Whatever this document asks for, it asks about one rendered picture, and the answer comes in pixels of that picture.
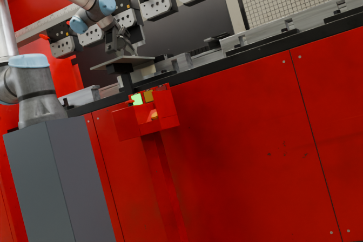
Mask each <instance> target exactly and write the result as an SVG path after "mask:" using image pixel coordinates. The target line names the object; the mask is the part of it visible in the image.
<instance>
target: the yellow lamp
mask: <svg viewBox="0 0 363 242"><path fill-rule="evenodd" d="M151 91H153V90H149V91H146V92H144V97H145V101H146V103H147V102H150V101H153V97H152V92H151Z"/></svg>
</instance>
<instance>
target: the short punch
mask: <svg viewBox="0 0 363 242"><path fill-rule="evenodd" d="M128 32H129V33H130V35H131V36H130V38H128V40H129V41H130V42H131V43H132V44H135V45H136V46H137V47H138V46H141V45H143V44H145V36H144V32H143V28H142V25H137V26H135V27H132V28H130V29H128Z"/></svg>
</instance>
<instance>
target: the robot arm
mask: <svg viewBox="0 0 363 242"><path fill-rule="evenodd" d="M68 1H70V2H72V3H74V4H76V5H77V6H79V7H80V9H79V10H78V11H77V12H76V14H75V15H74V16H72V19H71V20H70V27H71V29H72V30H73V31H74V32H76V33H78V34H83V33H85V32H86V31H87V30H88V28H89V27H90V26H92V25H94V24H95V23H97V25H98V26H99V27H100V28H101V30H102V31H105V52H106V53H107V54H108V55H109V54H112V53H113V54H114V55H115V56H116V57H120V56H123V55H124V50H123V49H121V48H120V47H124V46H126V48H125V50H126V51H128V52H130V54H131V55H135V56H138V54H137V46H136V45H135V44H132V43H131V42H130V41H129V40H128V38H130V36H131V35H130V33H129V32H128V30H127V29H126V27H125V26H123V27H121V26H120V25H119V23H118V22H117V20H116V19H115V18H114V17H112V15H111V14H112V13H113V12H114V11H115V9H116V2H115V0H68ZM125 30H126V31H127V32H128V33H129V34H127V33H126V31H125ZM49 66H50V64H49V63H48V60H47V57H46V56H45V55H44V54H40V53H32V54H26V55H19V52H18V47H17V42H16V37H15V33H14V28H13V24H12V19H11V15H10V10H9V5H8V0H0V104H2V105H14V104H18V103H19V122H18V127H19V129H22V128H25V127H28V126H31V125H35V124H38V123H41V122H44V121H49V120H56V119H63V118H68V114H67V112H66V111H65V110H64V108H63V106H62V104H61V103H60V101H59V100H58V98H57V95H56V90H55V86H54V83H53V80H52V75H51V71H50V67H49Z"/></svg>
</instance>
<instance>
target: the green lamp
mask: <svg viewBox="0 0 363 242"><path fill-rule="evenodd" d="M131 98H132V99H133V100H135V102H134V103H133V105H140V104H142V103H143V102H142V98H141V96H140V94H137V95H134V96H131Z"/></svg>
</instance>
